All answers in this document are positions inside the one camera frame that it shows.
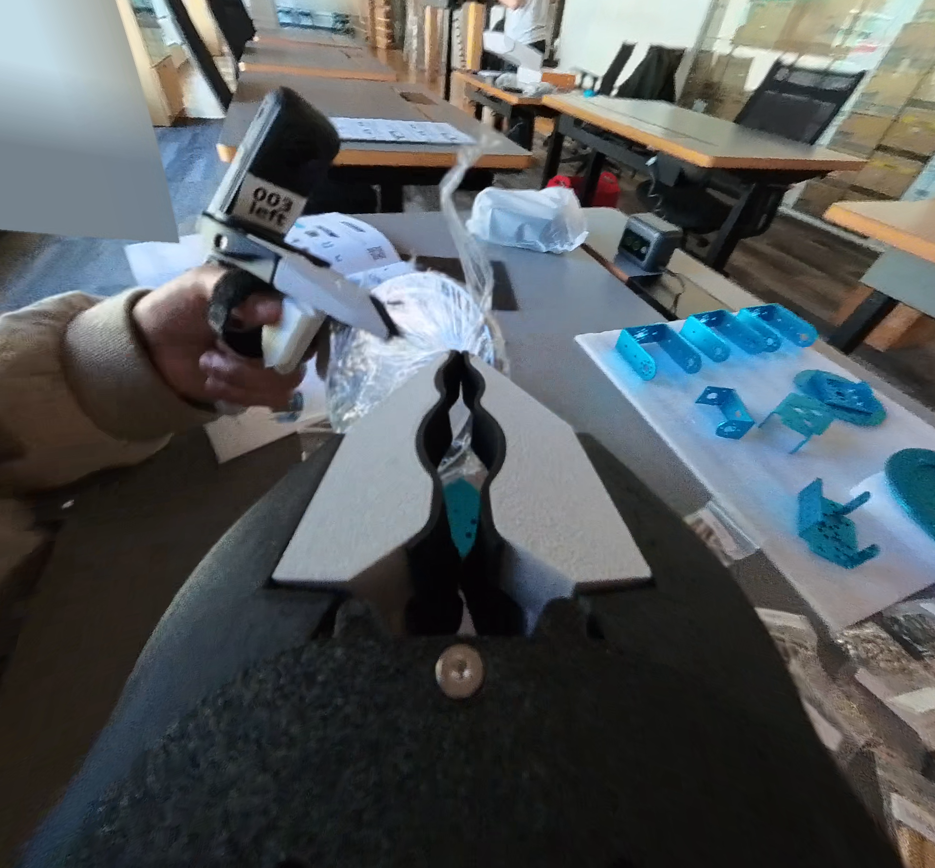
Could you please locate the person's beige jacket torso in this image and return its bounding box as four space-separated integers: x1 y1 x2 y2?
0 437 322 708

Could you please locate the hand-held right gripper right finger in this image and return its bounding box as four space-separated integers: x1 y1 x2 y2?
466 355 654 637

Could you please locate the white foam sheet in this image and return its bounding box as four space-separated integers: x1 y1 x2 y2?
575 308 935 629

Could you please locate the plastic-wrapped metal ring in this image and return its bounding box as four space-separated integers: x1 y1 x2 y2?
323 144 514 489

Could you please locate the person's left forearm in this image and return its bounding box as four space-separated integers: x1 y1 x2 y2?
0 287 214 498

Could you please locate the small blue U bracket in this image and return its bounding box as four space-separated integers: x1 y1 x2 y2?
796 477 882 570

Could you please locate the wooden-edged table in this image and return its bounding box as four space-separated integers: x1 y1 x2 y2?
544 92 872 274
218 72 539 215

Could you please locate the group of blue metal brackets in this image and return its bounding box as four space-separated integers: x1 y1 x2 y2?
615 301 889 455

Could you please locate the red bag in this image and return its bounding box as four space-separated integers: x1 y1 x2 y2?
545 169 623 209

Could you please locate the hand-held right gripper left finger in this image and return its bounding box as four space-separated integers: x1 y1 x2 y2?
270 351 466 637

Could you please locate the grey power supply unit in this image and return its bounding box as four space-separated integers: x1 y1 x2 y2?
618 212 685 275

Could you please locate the person's left hand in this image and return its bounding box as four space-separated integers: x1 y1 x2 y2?
131 262 327 410

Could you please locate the paper leaflet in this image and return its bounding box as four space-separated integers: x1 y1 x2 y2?
329 116 477 148

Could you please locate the black metal base plate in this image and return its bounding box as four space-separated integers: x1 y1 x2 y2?
420 255 521 313

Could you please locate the assembly manual booklet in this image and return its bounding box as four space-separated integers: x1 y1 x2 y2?
124 214 411 465

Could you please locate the blue round ring plate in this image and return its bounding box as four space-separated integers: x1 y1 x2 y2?
882 447 935 542

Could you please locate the white plastic bag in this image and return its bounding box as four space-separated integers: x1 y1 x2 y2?
466 185 590 256

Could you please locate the black office chair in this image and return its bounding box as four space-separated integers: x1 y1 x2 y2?
733 63 868 148

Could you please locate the blue round metal disc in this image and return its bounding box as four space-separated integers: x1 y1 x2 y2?
443 480 485 559

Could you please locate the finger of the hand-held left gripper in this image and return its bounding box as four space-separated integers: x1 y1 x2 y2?
273 255 402 342

